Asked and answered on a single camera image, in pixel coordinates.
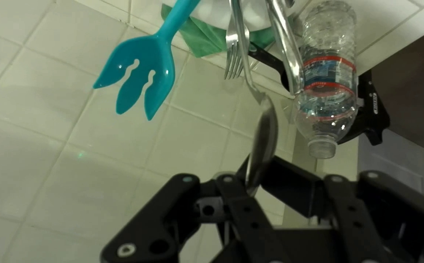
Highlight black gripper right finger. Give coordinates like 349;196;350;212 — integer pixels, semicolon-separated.
261;157;424;263

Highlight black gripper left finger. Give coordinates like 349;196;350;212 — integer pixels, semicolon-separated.
100;174;280;263

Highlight silver metal spoon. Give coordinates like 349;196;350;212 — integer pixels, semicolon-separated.
231;0;277;196

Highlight white plastic dish rack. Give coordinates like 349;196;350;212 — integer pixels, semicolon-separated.
193;0;310;31

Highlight clear plastic water bottle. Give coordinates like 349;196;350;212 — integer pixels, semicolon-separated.
293;0;358;160

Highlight teal plastic salad fork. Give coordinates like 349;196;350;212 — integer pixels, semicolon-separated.
93;0;200;120

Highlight silver metal fork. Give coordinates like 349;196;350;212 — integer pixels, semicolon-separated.
223;0;248;79

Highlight silver metal tongs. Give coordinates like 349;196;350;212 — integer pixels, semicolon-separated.
266;0;302;96

